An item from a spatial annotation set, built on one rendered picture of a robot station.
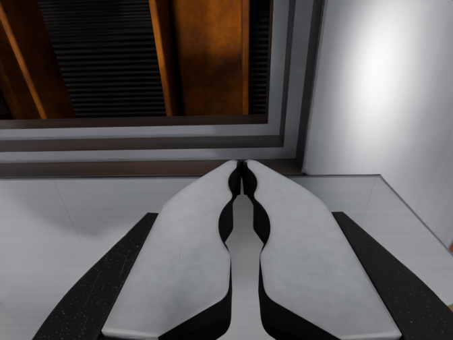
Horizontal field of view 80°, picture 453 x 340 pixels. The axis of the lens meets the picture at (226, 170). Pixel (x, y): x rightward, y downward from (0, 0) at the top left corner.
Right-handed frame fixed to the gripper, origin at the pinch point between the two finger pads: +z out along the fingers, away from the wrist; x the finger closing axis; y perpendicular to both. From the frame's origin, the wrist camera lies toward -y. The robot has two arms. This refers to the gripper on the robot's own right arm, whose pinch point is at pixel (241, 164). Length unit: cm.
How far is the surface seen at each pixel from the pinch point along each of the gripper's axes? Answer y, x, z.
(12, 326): 15.2, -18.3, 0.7
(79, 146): 0.4, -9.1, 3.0
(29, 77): -0.9, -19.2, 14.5
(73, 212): 3.3, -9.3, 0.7
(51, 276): 8.9, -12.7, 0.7
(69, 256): 6.9, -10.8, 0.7
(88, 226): 4.4, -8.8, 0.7
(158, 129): -0.1, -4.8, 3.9
